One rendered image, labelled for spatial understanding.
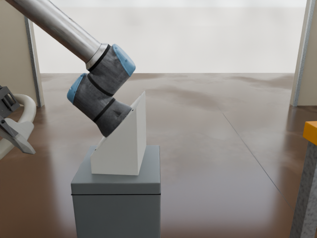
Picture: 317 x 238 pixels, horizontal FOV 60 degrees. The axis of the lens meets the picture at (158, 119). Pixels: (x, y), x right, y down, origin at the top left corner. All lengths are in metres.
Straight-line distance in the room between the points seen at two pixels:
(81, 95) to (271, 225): 1.83
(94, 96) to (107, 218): 0.56
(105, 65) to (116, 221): 0.71
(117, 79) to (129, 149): 0.32
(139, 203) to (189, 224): 1.10
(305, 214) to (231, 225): 0.92
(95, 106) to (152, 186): 0.44
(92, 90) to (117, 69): 0.15
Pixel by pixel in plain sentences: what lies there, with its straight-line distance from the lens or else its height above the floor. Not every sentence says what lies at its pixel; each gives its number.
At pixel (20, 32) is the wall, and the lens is 5.58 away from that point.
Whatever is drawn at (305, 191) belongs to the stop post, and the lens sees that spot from 1.55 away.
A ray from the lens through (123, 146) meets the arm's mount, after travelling 1.24.
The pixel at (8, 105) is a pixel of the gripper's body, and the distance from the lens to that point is 0.67.
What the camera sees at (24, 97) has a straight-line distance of 0.89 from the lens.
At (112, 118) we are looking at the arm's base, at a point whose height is 1.11.
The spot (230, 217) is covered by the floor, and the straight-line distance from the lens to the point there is 2.47.
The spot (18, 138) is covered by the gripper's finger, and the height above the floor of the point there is 1.29.
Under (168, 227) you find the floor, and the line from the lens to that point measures 2.31.
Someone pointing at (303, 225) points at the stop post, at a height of 0.56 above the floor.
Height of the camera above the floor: 1.52
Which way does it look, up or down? 19 degrees down
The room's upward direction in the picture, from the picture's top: straight up
